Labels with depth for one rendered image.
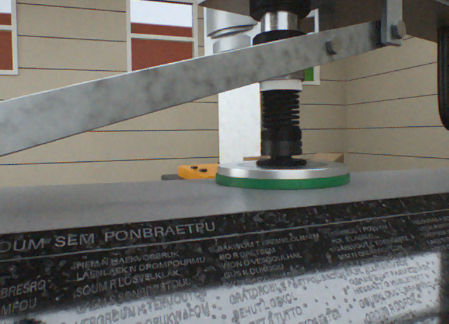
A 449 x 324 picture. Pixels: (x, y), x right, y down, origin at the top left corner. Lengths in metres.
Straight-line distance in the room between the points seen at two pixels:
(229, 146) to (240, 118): 0.11
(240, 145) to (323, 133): 6.68
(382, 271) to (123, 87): 0.33
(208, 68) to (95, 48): 6.23
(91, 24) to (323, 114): 4.69
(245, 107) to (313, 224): 0.91
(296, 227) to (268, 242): 0.04
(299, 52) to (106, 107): 0.30
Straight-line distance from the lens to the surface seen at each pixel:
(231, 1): 0.67
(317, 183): 0.54
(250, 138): 1.27
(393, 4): 0.76
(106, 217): 0.38
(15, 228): 0.37
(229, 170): 0.57
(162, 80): 0.45
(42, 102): 0.41
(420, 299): 0.43
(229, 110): 1.33
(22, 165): 6.62
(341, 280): 0.39
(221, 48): 1.31
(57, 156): 6.56
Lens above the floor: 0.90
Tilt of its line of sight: 3 degrees down
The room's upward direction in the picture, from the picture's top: 1 degrees counter-clockwise
